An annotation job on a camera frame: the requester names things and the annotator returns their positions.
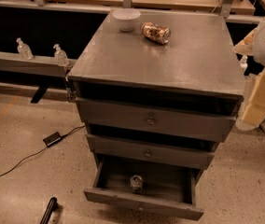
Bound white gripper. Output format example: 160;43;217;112
232;28;265;131

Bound grey top drawer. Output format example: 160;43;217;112
76;98;236;142

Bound black power adapter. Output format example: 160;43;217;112
43;132;62;147

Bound grey metal rail shelf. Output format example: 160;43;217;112
0;51;64;77

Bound grey drawer cabinet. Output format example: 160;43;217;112
67;9;246;173

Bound clear pump bottle far left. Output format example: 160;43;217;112
16;37;33;60

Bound white bowl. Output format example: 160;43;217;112
112;8;141;32

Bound silver 7up can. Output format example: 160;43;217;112
130;175;143;193

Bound white pump bottle right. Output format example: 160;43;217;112
240;55;248;71

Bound clear pump bottle near cabinet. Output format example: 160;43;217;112
53;44;69;66

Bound black cylindrical handle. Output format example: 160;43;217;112
40;197;58;224

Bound black power cable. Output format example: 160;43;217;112
0;124;87;186

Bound grey open bottom drawer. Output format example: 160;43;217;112
84;156;203;221

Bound brown patterned can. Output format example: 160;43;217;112
141;22;171;45

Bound grey middle drawer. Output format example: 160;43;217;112
87;134;214;170

